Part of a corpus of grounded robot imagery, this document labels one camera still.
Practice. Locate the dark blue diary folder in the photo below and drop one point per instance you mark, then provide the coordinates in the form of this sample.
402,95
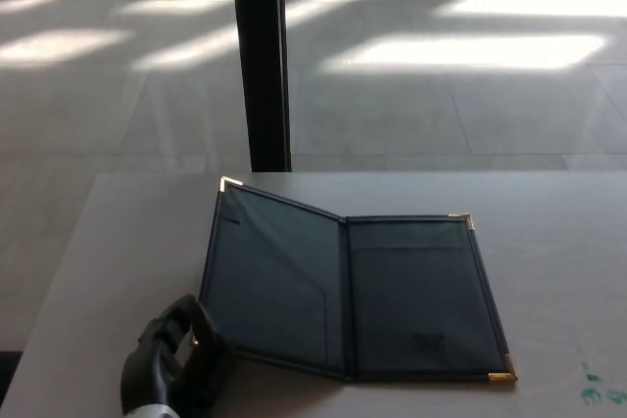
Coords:
401,300

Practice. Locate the black vertical pillar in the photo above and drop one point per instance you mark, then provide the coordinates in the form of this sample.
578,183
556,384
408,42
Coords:
262,70

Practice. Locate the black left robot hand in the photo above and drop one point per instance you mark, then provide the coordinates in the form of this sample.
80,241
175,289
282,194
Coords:
161,359

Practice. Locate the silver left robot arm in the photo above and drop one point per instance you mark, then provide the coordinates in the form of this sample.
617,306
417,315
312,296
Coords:
149,410

